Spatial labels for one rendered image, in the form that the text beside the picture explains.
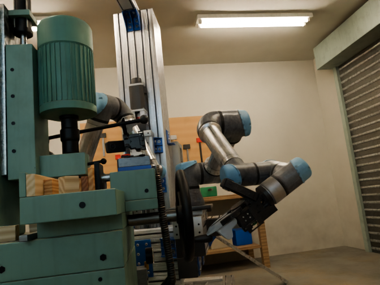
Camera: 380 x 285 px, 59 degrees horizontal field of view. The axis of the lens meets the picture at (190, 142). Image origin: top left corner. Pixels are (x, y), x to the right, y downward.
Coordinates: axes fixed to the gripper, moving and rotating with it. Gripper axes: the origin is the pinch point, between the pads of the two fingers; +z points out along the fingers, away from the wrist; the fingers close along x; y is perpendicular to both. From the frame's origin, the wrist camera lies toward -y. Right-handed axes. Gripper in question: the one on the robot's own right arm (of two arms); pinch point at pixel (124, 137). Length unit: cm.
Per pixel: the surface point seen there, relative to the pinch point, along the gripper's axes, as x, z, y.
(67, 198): 20.7, 43.0, -12.0
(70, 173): 11.7, 15.7, -16.6
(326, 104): -68, -319, 269
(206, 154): -27, -324, 85
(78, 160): 8.1, 15.8, -13.8
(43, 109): -8.4, 18.8, -21.7
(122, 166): 12.7, 18.9, -0.7
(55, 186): 16.9, 34.3, -16.6
